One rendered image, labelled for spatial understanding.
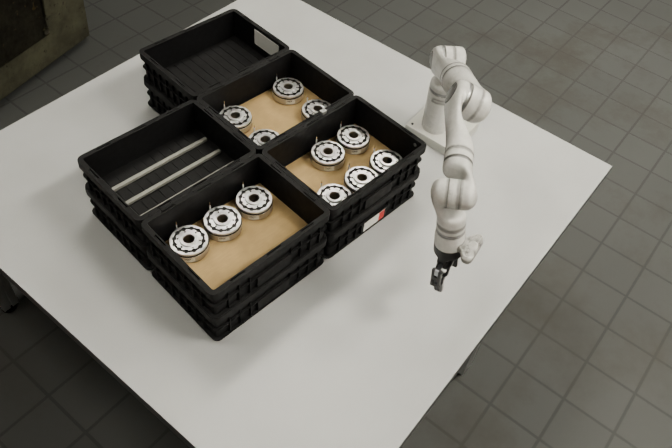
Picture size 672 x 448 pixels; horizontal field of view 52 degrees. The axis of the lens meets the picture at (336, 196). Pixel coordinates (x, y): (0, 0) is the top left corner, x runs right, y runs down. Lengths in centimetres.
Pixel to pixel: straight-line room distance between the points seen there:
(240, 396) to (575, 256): 183
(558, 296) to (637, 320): 32
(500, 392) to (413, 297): 83
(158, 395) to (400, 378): 61
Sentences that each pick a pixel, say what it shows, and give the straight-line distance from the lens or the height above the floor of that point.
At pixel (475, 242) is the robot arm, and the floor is 103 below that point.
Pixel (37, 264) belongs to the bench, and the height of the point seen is 70.
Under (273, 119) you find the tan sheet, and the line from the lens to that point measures 220.
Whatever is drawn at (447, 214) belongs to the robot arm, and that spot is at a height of 111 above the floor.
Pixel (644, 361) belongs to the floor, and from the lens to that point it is 298.
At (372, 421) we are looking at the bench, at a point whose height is 70.
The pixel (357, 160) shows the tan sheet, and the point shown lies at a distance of 209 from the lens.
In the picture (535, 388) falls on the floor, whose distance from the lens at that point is 274.
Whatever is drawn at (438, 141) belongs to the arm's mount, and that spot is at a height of 74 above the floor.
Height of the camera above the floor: 230
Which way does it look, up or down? 48 degrees down
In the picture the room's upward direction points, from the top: 7 degrees clockwise
